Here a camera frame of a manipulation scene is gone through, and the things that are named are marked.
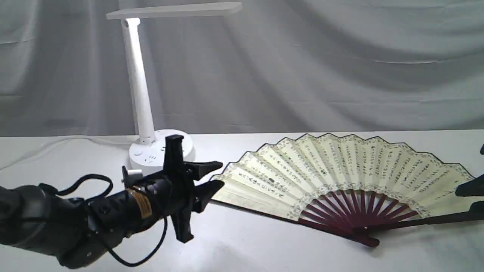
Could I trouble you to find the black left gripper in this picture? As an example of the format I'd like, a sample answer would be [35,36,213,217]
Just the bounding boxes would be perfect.
[126,134,225,243]

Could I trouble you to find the paper folding fan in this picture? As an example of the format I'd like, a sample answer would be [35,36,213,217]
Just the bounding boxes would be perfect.
[212,133,483,247]

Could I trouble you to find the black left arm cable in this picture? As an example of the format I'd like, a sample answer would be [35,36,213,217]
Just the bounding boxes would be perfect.
[38,174,168,267]

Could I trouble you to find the white desk lamp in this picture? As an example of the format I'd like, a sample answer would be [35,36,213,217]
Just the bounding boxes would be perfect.
[107,2,242,175]

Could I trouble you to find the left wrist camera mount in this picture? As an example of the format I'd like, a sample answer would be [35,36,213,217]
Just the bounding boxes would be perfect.
[121,165,144,189]

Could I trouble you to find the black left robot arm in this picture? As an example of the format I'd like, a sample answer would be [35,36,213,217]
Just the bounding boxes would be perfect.
[1,134,224,270]

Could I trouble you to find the grey backdrop curtain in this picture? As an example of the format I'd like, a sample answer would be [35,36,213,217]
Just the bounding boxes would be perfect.
[0,0,484,136]

